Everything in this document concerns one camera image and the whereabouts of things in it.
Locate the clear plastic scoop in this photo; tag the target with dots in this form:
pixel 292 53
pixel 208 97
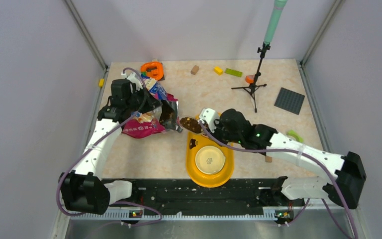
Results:
pixel 191 124

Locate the yellow double pet feeder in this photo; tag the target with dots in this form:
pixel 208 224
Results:
pixel 196 140

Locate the green curved toy piece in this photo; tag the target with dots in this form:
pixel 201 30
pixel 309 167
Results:
pixel 295 136

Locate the mint green pole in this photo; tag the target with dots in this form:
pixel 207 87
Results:
pixel 274 20

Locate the green flat toy brick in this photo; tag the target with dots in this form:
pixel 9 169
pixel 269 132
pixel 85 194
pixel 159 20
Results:
pixel 233 72

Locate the dark grey building baseplate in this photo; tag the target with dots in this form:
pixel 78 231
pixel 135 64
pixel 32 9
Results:
pixel 289 101

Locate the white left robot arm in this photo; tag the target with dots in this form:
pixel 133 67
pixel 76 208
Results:
pixel 80 189

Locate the tan wooden block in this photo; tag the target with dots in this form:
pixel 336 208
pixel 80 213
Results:
pixel 194 69

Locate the cream food bowl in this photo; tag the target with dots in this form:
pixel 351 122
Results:
pixel 210 160

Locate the brown pet food kibble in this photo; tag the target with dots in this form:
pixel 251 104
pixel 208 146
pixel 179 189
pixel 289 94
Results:
pixel 191 124

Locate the yellow toy brick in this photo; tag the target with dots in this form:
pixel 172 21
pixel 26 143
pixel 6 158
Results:
pixel 218 70

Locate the orange toy piece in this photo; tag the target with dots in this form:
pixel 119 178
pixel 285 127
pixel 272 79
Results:
pixel 249 79

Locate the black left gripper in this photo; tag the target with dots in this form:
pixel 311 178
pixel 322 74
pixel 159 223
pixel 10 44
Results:
pixel 151 102

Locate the small yellow wall block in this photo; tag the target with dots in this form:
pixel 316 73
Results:
pixel 101 82

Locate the black tripod stand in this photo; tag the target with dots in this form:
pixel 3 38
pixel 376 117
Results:
pixel 253 86

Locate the pink pet food bag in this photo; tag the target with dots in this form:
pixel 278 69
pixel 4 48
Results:
pixel 162 119

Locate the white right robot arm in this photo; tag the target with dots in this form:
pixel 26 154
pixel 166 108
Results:
pixel 340 178

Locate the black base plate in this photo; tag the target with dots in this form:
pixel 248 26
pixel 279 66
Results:
pixel 237 197

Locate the aluminium frame rail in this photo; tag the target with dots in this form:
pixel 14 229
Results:
pixel 316 219

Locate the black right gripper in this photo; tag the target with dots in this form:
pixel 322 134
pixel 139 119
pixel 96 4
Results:
pixel 218 123

